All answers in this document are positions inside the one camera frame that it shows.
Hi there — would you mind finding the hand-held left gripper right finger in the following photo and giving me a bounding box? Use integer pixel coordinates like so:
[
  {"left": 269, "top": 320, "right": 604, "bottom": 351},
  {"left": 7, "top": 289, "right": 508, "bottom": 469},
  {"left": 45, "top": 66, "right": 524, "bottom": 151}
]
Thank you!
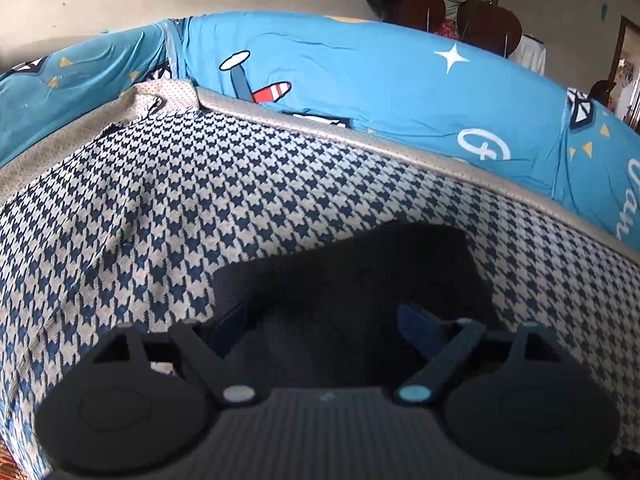
[{"left": 395, "top": 301, "right": 563, "bottom": 407}]

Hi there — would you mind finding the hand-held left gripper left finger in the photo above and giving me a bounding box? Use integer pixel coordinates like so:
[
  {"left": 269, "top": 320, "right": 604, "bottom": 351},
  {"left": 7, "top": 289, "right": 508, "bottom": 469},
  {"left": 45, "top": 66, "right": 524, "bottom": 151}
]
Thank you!
[{"left": 92, "top": 301, "right": 263, "bottom": 407}]

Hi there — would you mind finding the black shirt with white stripes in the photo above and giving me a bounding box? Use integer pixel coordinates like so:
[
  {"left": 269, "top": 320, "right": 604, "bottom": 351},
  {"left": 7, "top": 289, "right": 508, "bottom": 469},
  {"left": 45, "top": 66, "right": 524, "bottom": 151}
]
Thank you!
[{"left": 212, "top": 222, "right": 501, "bottom": 391}]

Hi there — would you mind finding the houndstooth mattress cover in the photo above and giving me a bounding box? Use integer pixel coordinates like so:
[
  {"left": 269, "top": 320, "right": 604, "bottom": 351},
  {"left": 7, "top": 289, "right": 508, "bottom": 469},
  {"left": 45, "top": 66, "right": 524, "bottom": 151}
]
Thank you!
[{"left": 0, "top": 77, "right": 640, "bottom": 480}]

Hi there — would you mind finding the blue printed bed sheet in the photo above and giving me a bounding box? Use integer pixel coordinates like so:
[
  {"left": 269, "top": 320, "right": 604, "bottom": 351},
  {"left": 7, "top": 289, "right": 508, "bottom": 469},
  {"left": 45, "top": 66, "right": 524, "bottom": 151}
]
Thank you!
[{"left": 0, "top": 10, "right": 640, "bottom": 251}]

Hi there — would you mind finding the white-clothed table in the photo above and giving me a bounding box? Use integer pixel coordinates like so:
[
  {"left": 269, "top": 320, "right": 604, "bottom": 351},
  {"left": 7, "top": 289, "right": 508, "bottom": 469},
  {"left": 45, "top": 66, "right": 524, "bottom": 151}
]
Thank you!
[{"left": 510, "top": 32, "right": 548, "bottom": 77}]

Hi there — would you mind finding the dark chair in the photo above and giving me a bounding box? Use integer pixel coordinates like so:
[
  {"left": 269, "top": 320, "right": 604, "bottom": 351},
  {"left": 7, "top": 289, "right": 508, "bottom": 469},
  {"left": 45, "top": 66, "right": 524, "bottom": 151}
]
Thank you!
[{"left": 587, "top": 80, "right": 618, "bottom": 108}]

